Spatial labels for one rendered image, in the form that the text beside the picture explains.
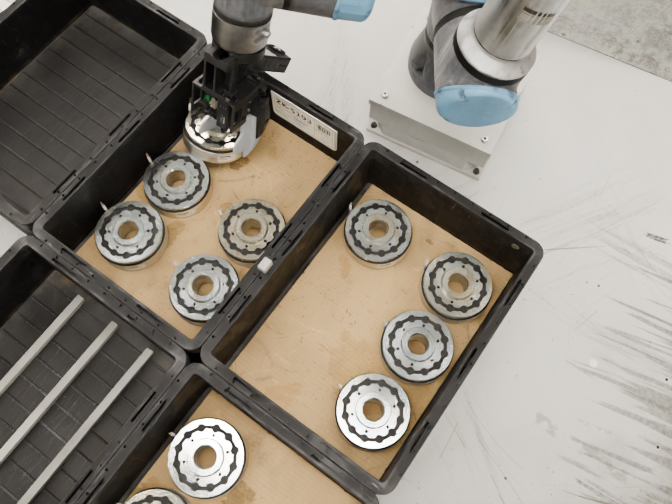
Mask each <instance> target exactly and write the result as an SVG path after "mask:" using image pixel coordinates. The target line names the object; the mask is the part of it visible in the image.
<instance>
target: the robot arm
mask: <svg viewBox="0 0 672 504"><path fill-rule="evenodd" d="M570 1H571V0H432V2H431V6H430V11H429V15H428V19H427V24H426V27H425V28H424V29H423V30H422V32H421V33H420V34H419V35H418V37H417V38H416V39H415V41H414V42H413V44H412V46H411V49H410V53H409V58H408V70H409V74H410V77H411V79H412V81H413V82H414V84H415V85H416V86H417V87H418V88H419V89H420V90H421V91H422V92H423V93H425V94H426V95H428V96H430V97H432V98H434V99H435V101H436V109H437V112H438V114H439V115H440V116H441V117H443V119H444V120H446V121H448V122H450V123H452V124H455V125H459V126H466V127H483V126H489V125H495V124H498V123H501V122H503V121H505V120H507V119H509V118H510V117H512V116H513V115H514V114H515V112H516V111H517V108H518V102H519V96H518V95H517V88H518V85H519V83H520V82H521V81H522V80H523V78H524V77H525V76H526V75H527V73H528V72H529V71H530V70H531V68H532V67H533V65H534V63H535V61H536V57H537V48H536V44H537V43H538V42H539V41H540V39H541V38H542V37H543V36H544V34H545V33H546V32H547V30H548V29H549V28H550V27H551V25H552V24H553V23H554V22H555V20H556V19H557V18H558V17H559V15H560V14H561V13H562V11H563V10H564V9H565V8H566V6H567V5H568V4H569V3H570ZM374 4H375V0H213V6H212V17H211V35H212V46H211V47H210V48H209V49H207V50H206V51H205V56H204V71H203V74H202V75H200V76H199V77H198V78H196V79H195V80H194V81H192V96H191V111H192V112H193V111H194V110H195V109H196V108H198V107H201V108H203V109H204V110H205V111H206V112H207V111H208V112H209V115H208V117H207V118H206V119H205V120H204V121H203V123H202V124H201V125H200V127H199V130H198V132H199V134H203V133H205V132H207V131H209V130H211V129H215V130H227V129H229V128H230V133H229V134H232V133H234V132H235V131H236V130H237V129H239V128H240V127H241V130H240V135H239V137H238V139H237V140H236V142H235V144H234V146H233V154H234V155H237V154H239V153H241V152H242V157H246V156H247V155H248V154H249V153H250V152H251V151H252V150H253V149H254V148H255V146H256V144H257V143H258V141H259V139H260V137H261V135H262V134H263V132H264V130H265V128H266V126H267V124H268V122H269V119H270V107H269V97H268V96H266V89H267V86H266V85H265V83H264V81H263V80H264V78H263V77H262V76H260V75H258V72H259V71H265V72H280V73H285V71H286V69H287V67H288V65H289V63H290V61H291V58H290V57H289V56H287V55H286V54H285V53H286V52H285V51H283V50H282V49H281V48H279V47H278V46H275V45H273V44H267V42H268V38H269V37H270V36H271V32H270V25H271V19H272V16H273V10H274V8H276V9H281V10H287V11H292V12H298V13H304V14H309V15H315V16H321V17H326V18H332V20H334V21H336V20H346V21H354V22H363V21H365V20H366V19H367V18H368V17H369V16H370V14H371V12H372V10H373V7H374ZM197 88H200V98H199V99H198V100H196V101H195V89H197ZM203 91H205V95H204V98H203Z"/></svg>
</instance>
